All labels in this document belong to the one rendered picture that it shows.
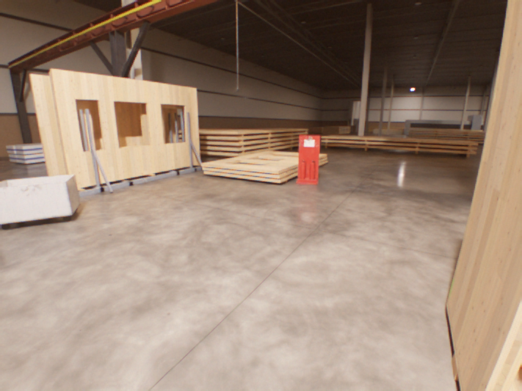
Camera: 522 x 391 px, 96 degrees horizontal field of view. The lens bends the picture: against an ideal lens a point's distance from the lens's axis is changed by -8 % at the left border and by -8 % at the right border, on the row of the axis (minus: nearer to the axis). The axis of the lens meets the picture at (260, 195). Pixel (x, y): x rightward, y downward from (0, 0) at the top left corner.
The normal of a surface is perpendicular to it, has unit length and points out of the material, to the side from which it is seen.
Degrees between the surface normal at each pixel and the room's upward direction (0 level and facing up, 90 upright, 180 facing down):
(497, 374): 90
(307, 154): 90
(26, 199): 90
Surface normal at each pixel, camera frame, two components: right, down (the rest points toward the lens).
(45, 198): 0.44, 0.24
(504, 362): -0.50, 0.23
